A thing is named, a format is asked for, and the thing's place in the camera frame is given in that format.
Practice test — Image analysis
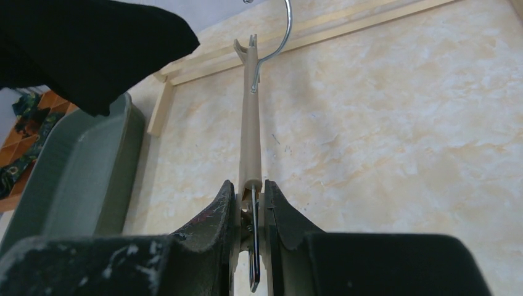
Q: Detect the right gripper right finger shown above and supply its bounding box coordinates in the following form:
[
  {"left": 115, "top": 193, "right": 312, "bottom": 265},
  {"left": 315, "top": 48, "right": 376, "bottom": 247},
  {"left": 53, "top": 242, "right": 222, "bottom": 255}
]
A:
[{"left": 263, "top": 179, "right": 324, "bottom": 295}]

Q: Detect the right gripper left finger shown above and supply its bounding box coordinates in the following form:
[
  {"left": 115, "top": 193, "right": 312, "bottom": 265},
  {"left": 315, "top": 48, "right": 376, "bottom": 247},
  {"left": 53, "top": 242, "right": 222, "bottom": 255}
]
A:
[{"left": 171, "top": 180, "right": 236, "bottom": 295}]

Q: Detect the black garment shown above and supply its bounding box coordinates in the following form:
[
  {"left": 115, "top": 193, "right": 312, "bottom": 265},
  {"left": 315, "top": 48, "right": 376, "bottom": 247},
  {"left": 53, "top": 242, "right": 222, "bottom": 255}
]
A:
[{"left": 1, "top": 1, "right": 200, "bottom": 116}]

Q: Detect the dark green plastic bin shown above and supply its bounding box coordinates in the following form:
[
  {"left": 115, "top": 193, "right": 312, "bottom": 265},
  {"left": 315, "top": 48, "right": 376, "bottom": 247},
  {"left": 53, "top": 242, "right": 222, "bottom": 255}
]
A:
[{"left": 1, "top": 93, "right": 146, "bottom": 253}]

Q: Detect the orange compartment tray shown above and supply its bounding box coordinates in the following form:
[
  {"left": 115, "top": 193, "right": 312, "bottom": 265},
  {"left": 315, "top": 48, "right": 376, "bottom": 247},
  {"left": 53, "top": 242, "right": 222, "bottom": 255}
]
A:
[{"left": 1, "top": 91, "right": 77, "bottom": 213}]

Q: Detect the wooden clothes rack frame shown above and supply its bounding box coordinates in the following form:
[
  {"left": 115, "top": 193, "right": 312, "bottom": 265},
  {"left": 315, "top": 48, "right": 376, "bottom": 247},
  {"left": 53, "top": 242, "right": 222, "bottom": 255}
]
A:
[{"left": 146, "top": 0, "right": 523, "bottom": 138}]

